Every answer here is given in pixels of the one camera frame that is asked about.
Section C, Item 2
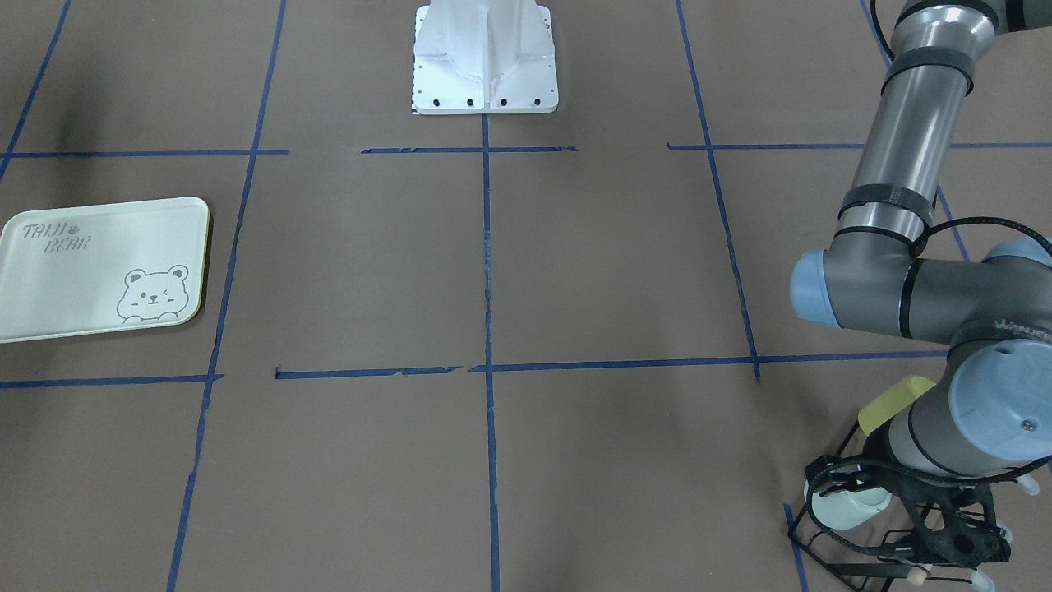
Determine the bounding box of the pale green cup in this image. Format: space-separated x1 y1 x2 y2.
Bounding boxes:
811 487 893 530

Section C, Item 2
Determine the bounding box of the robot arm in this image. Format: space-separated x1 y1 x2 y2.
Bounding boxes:
791 1 1051 479

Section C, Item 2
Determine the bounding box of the yellow cup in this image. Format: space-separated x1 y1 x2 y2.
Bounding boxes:
857 375 936 436

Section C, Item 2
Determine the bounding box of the cream bear tray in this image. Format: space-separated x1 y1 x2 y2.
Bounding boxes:
1 197 211 344

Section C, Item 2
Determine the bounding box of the white pedestal column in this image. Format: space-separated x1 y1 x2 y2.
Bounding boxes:
411 1 560 116

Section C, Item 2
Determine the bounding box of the black wire cup rack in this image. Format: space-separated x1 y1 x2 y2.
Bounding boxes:
787 420 1013 591

